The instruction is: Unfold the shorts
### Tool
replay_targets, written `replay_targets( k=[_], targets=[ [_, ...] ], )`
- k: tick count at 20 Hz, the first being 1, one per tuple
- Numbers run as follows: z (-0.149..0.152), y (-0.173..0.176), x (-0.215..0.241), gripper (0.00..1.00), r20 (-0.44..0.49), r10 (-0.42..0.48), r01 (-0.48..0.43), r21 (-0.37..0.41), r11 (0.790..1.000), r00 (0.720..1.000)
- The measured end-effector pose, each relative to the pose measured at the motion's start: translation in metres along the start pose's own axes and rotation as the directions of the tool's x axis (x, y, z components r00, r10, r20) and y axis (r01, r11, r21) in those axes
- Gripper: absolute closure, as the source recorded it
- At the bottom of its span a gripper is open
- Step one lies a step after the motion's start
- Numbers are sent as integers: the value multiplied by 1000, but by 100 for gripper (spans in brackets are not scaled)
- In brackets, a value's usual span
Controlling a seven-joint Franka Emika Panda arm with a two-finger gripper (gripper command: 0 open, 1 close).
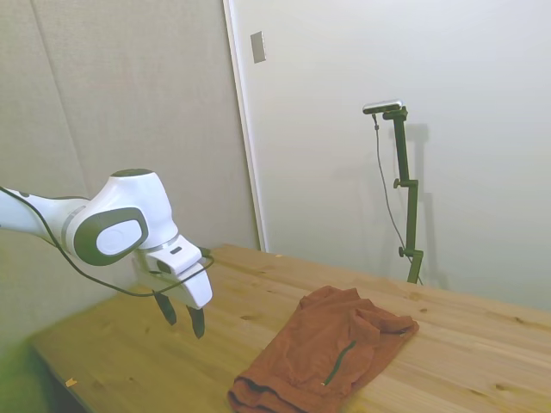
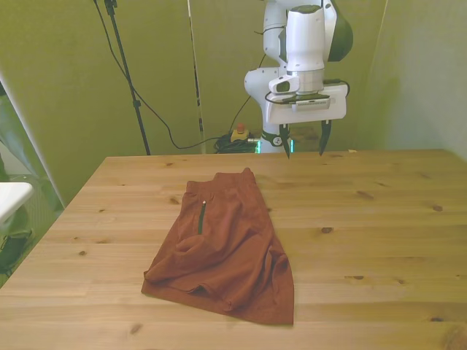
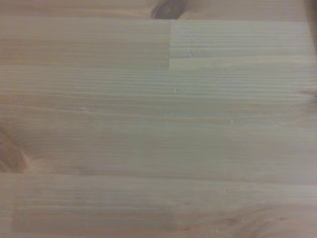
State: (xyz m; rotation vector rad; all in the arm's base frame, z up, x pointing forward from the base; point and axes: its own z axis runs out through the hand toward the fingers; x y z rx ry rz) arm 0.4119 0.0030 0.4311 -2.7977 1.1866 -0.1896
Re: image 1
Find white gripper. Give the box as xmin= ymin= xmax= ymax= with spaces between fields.
xmin=136 ymin=235 xmax=214 ymax=341

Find rust orange shorts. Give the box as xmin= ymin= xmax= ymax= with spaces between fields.
xmin=226 ymin=285 xmax=421 ymax=413

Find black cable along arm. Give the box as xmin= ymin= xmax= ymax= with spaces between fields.
xmin=0 ymin=185 xmax=215 ymax=298

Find dark green camera stand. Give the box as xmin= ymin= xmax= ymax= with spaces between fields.
xmin=381 ymin=107 xmax=425 ymax=285

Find grey wall plate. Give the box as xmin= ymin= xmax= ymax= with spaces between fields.
xmin=250 ymin=30 xmax=267 ymax=65

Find grey camera on stand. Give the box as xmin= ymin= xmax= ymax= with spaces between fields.
xmin=362 ymin=99 xmax=405 ymax=115

